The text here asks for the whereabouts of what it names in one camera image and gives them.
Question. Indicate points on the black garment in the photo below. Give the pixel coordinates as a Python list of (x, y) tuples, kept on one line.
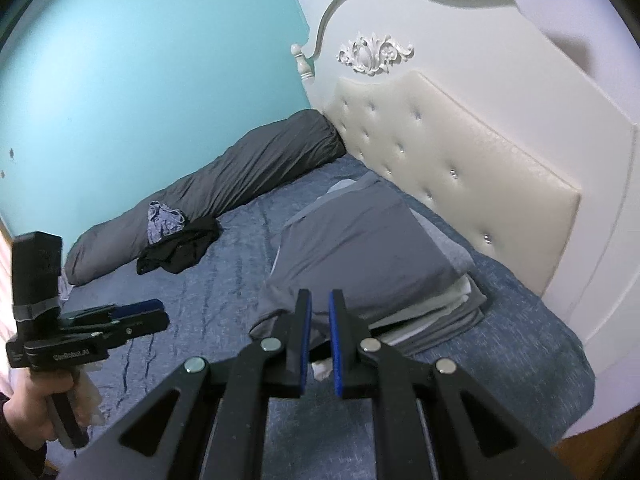
[(185, 250)]

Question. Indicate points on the pile of folded clothes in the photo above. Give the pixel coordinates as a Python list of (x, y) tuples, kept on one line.
[(450, 310)]

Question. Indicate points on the blue-grey woven bed blanket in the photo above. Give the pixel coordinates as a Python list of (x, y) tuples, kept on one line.
[(500, 350)]

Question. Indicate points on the grey t-shirt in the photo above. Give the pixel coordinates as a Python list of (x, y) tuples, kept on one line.
[(360, 260)]

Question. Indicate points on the person's left hand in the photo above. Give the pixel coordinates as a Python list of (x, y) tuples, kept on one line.
[(35, 410)]

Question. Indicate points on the blue patterned garment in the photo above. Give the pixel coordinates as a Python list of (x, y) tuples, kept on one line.
[(162, 222)]

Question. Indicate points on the cream tufted headboard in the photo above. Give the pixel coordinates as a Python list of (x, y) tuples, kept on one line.
[(450, 135)]

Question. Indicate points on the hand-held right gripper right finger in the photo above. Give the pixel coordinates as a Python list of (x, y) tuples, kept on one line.
[(336, 345)]

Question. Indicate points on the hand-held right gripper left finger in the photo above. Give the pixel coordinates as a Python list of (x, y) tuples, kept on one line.
[(306, 340)]

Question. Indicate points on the dark grey long bolster pillow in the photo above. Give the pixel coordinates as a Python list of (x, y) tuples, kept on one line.
[(225, 175)]

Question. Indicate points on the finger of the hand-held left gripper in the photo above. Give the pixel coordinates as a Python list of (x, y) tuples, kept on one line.
[(135, 307), (145, 324)]

